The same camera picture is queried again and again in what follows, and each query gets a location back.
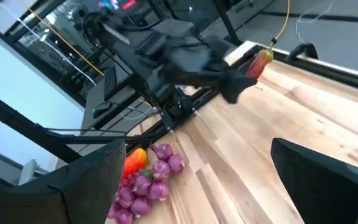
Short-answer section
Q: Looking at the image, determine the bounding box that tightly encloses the black aluminium table frame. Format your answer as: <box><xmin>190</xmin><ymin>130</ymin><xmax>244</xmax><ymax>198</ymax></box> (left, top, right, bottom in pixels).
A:
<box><xmin>125</xmin><ymin>42</ymin><xmax>358</xmax><ymax>149</ymax></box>

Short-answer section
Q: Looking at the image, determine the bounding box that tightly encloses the grey desk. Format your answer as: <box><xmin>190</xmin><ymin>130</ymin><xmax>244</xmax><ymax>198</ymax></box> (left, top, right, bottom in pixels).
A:
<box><xmin>80</xmin><ymin>60</ymin><xmax>144</xmax><ymax>132</ymax></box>

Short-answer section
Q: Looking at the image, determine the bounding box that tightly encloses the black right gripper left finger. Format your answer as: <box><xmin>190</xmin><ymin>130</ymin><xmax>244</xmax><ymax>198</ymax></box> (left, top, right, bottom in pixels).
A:
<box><xmin>0</xmin><ymin>139</ymin><xmax>128</xmax><ymax>224</ymax></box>

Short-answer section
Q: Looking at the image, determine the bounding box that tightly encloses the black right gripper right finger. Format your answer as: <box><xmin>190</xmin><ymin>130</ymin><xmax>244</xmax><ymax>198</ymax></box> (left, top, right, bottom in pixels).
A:
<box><xmin>270</xmin><ymin>138</ymin><xmax>358</xmax><ymax>224</ymax></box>

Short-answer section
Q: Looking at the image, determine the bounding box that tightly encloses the yellow hanging cord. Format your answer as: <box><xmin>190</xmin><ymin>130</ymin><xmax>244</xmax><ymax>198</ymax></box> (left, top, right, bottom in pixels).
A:
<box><xmin>19</xmin><ymin>0</ymin><xmax>106</xmax><ymax>77</ymax></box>

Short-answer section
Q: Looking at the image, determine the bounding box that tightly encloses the red yellow mango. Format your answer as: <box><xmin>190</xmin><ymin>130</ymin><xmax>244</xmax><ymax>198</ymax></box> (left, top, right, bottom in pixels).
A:
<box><xmin>244</xmin><ymin>48</ymin><xmax>275</xmax><ymax>80</ymax></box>

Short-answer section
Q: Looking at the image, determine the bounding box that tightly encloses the yellow floor cable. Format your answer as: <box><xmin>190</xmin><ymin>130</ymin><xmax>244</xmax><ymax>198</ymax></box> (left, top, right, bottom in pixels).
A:
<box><xmin>270</xmin><ymin>0</ymin><xmax>291</xmax><ymax>48</ymax></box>

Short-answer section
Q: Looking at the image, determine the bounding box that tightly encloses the purple onion string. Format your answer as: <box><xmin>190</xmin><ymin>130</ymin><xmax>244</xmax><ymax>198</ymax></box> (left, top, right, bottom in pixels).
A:
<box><xmin>106</xmin><ymin>143</ymin><xmax>186</xmax><ymax>224</ymax></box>

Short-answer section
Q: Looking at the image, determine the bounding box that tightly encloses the thin white cable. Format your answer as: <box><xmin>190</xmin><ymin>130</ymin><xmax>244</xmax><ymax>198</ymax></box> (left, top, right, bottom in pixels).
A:
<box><xmin>294</xmin><ymin>0</ymin><xmax>336</xmax><ymax>44</ymax></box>

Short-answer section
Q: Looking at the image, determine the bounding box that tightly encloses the dark red grape bunch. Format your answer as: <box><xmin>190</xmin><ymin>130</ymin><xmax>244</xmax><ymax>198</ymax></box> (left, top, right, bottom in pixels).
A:
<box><xmin>120</xmin><ymin>169</ymin><xmax>154</xmax><ymax>189</ymax></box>

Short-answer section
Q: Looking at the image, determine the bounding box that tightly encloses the black keyboard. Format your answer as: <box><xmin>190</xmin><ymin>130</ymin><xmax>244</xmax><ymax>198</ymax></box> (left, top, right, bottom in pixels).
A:
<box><xmin>103</xmin><ymin>64</ymin><xmax>120</xmax><ymax>101</ymax></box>

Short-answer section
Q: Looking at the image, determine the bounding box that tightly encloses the black cable loop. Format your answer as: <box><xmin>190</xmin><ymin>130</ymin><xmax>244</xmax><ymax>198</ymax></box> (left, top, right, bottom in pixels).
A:
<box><xmin>285</xmin><ymin>42</ymin><xmax>320</xmax><ymax>62</ymax></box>

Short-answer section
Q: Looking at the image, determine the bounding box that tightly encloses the red orange mango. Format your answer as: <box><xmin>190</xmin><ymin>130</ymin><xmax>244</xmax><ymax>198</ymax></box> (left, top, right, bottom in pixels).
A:
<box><xmin>121</xmin><ymin>147</ymin><xmax>149</xmax><ymax>183</ymax></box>

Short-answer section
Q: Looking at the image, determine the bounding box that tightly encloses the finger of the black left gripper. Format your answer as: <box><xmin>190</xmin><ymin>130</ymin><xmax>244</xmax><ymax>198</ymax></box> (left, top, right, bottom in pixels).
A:
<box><xmin>219</xmin><ymin>85</ymin><xmax>245</xmax><ymax>105</ymax></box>
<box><xmin>223</xmin><ymin>70</ymin><xmax>258</xmax><ymax>90</ymax></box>

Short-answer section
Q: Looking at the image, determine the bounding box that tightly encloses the black computer mouse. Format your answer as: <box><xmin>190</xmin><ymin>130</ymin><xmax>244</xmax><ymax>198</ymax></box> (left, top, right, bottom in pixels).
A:
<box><xmin>92</xmin><ymin>101</ymin><xmax>113</xmax><ymax>119</ymax></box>

